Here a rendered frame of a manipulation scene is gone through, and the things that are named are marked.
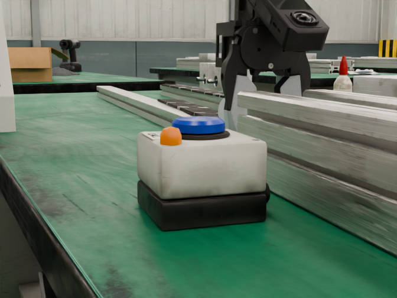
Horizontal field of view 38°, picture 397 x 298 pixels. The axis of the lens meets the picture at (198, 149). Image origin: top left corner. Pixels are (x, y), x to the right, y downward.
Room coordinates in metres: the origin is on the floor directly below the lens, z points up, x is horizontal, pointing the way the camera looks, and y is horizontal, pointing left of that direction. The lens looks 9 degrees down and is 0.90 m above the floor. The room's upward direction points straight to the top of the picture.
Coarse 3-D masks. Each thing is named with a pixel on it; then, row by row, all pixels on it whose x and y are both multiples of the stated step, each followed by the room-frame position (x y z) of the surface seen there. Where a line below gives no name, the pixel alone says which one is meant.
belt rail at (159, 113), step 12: (108, 96) 1.53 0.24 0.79; (120, 96) 1.33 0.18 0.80; (132, 96) 1.26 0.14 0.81; (144, 96) 1.26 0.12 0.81; (132, 108) 1.20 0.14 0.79; (144, 108) 1.10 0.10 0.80; (156, 108) 1.01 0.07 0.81; (168, 108) 0.98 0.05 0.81; (156, 120) 1.01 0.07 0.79; (168, 120) 0.96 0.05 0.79
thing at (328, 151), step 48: (240, 96) 0.56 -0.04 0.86; (288, 96) 0.50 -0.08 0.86; (336, 96) 0.53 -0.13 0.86; (384, 96) 0.50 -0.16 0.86; (288, 144) 0.47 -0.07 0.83; (336, 144) 0.40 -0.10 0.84; (384, 144) 0.36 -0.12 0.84; (288, 192) 0.46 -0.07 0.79; (336, 192) 0.39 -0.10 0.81; (384, 192) 0.36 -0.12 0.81; (384, 240) 0.34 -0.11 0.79
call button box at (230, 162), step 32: (160, 160) 0.39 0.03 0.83; (192, 160) 0.39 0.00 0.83; (224, 160) 0.40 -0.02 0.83; (256, 160) 0.40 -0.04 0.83; (160, 192) 0.39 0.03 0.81; (192, 192) 0.39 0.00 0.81; (224, 192) 0.40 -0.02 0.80; (256, 192) 0.41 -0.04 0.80; (160, 224) 0.39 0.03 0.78; (192, 224) 0.39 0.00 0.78; (224, 224) 0.40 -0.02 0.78
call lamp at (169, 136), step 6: (162, 132) 0.39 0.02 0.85; (168, 132) 0.39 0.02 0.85; (174, 132) 0.39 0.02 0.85; (180, 132) 0.39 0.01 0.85; (162, 138) 0.39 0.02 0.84; (168, 138) 0.39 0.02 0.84; (174, 138) 0.39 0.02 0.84; (180, 138) 0.39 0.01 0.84; (162, 144) 0.39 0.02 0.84; (168, 144) 0.39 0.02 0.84; (174, 144) 0.39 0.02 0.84
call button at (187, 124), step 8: (176, 120) 0.43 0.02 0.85; (184, 120) 0.42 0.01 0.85; (192, 120) 0.42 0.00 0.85; (200, 120) 0.42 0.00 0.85; (208, 120) 0.42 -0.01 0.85; (216, 120) 0.42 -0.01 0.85; (184, 128) 0.42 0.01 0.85; (192, 128) 0.41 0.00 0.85; (200, 128) 0.41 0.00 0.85; (208, 128) 0.41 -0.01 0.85; (216, 128) 0.42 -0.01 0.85; (224, 128) 0.43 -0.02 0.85
